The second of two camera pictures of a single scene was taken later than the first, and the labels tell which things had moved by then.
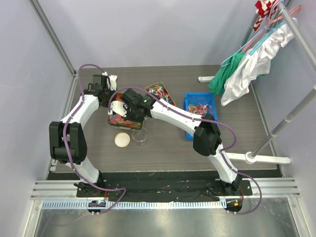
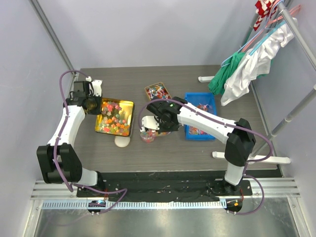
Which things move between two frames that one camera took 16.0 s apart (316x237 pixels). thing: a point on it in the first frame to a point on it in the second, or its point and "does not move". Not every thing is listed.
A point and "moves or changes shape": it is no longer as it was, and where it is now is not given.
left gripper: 111,91 to 98,110
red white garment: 264,9 does not move
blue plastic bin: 200,103 does not move
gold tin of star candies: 119,121 moves or changes shape
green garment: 216,85 does not move
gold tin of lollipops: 159,90 does not move
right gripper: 128,118 to 158,119
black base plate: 164,184 does not move
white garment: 257,62 does not move
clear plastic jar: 140,137 to 148,137
